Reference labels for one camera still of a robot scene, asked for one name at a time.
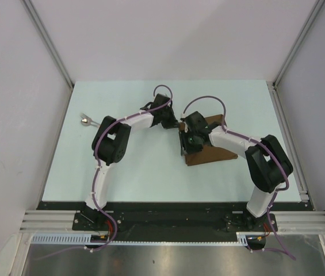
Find white slotted cable duct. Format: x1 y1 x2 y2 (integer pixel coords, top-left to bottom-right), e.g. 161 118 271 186
31 232 265 247

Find silver metal spoon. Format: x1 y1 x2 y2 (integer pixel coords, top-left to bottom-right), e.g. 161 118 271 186
81 118 99 127

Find aluminium frame post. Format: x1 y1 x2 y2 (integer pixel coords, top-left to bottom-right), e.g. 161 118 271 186
271 0 325 89
20 0 75 90

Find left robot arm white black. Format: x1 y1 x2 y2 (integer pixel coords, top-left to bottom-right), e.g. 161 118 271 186
81 94 178 230

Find silver metal fork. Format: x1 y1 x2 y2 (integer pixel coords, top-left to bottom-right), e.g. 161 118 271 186
80 113 97 123

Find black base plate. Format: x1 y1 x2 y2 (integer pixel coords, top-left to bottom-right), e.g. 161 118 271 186
37 201 312 232

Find aluminium frame post left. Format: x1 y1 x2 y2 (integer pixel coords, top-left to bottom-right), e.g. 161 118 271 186
20 0 75 90

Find brown cloth napkin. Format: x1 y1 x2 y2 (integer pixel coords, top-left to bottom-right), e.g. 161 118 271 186
181 114 238 166

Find aluminium frame rail front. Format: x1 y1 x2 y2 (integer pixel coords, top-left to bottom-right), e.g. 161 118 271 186
20 210 325 235

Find aluminium frame post right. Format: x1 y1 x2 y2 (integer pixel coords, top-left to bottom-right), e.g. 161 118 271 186
271 0 325 89

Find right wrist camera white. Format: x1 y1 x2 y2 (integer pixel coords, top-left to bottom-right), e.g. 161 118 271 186
180 112 188 132

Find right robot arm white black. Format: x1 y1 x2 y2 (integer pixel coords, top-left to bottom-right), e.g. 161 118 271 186
179 112 293 231

